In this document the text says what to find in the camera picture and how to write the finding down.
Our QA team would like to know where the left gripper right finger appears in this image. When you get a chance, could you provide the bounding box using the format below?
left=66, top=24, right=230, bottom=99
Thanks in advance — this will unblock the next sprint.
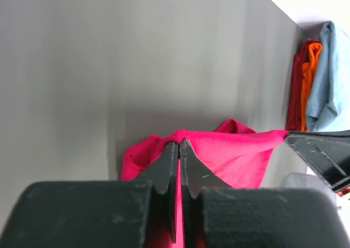
left=179, top=140, right=349, bottom=247

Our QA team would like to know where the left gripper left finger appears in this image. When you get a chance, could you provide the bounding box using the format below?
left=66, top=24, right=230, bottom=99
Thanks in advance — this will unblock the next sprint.
left=1, top=142, right=179, bottom=247

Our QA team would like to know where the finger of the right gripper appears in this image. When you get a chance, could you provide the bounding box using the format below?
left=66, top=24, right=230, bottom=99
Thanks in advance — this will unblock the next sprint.
left=284, top=131, right=349, bottom=191

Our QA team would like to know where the folded blue t shirt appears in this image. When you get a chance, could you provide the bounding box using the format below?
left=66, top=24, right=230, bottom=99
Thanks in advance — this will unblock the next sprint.
left=306, top=21, right=349, bottom=132

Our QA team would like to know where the clear plastic bin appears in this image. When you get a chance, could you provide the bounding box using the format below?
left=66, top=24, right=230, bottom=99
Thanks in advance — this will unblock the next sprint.
left=283, top=173, right=342, bottom=211

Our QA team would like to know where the folded dark red t shirt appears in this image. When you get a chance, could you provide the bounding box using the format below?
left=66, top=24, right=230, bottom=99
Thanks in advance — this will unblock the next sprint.
left=286, top=39, right=317, bottom=131

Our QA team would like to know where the folded orange t shirt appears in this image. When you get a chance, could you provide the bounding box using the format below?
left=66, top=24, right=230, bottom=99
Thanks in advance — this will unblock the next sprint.
left=301, top=41, right=323, bottom=132

